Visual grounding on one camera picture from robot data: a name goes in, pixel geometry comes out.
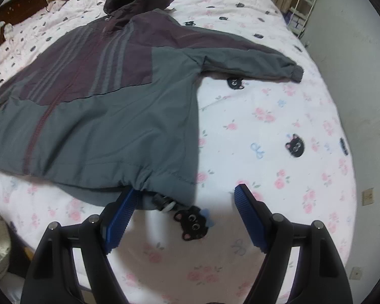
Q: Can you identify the grey and maroon hooded jacket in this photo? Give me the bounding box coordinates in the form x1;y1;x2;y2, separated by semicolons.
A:
0;0;305;213

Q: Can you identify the dark wooden headboard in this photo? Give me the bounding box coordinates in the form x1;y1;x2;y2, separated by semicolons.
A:
0;0;49;54

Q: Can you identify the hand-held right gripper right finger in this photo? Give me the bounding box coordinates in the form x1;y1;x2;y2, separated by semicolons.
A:
234;184;352;304

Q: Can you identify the white metal rack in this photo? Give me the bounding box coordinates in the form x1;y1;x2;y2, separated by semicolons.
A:
290;0;324;40

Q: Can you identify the white charger cable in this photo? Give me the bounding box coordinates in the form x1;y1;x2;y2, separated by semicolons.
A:
0;21;14;43

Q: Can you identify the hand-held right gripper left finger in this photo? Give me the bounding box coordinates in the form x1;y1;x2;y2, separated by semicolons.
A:
21;187;139;304

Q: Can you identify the floral cat print duvet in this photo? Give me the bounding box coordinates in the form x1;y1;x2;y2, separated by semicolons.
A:
0;0;358;304

